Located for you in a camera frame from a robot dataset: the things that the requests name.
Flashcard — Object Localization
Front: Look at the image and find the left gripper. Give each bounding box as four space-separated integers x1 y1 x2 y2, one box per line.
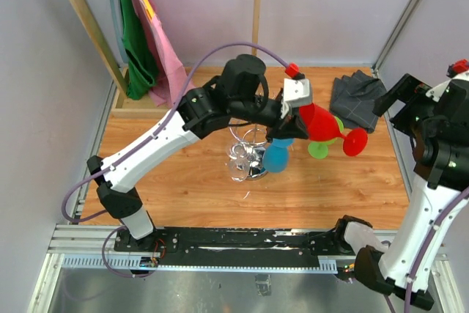
231 95 310 143

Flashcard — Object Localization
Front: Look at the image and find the red wine glass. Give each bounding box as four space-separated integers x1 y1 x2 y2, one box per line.
299 103 368 157

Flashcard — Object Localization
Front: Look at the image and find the blue wine glass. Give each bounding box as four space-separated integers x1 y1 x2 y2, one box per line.
262 139 294 173

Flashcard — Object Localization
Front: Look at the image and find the green wine glass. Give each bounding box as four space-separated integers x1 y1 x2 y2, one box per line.
308 116 344 160

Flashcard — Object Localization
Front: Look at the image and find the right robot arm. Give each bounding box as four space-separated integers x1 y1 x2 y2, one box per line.
332 70 468 312

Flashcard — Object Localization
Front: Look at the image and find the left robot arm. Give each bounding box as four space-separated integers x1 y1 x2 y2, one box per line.
87 54 312 251

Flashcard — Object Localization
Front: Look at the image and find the chrome wine glass rack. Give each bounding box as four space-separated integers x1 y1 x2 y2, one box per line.
226 122 268 182

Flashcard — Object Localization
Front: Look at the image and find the clear wine glass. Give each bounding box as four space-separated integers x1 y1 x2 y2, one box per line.
226 142 254 182

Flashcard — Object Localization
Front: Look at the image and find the wooden clothes rack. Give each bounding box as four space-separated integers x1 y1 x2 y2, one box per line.
69 0 261 119

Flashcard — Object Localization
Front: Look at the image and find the grey folded cloth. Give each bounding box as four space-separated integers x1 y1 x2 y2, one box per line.
329 70 386 133

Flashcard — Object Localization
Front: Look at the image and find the pink garment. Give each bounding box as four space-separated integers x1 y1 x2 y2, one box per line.
132 0 195 107

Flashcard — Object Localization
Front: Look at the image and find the green garment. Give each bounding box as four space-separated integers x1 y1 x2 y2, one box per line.
119 0 159 100

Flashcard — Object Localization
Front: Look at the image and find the grey-blue hanger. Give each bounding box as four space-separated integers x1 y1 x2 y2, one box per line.
109 0 128 64

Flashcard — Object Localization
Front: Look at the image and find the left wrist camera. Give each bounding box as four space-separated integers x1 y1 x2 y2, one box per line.
281 78 313 118

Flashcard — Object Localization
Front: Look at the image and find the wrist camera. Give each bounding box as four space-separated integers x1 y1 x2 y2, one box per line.
281 78 313 118
426 59 468 103

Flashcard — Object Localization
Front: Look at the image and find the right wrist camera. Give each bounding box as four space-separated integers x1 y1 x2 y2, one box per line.
426 59 468 103

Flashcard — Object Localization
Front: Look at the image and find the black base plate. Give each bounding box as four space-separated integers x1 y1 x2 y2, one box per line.
114 227 354 268

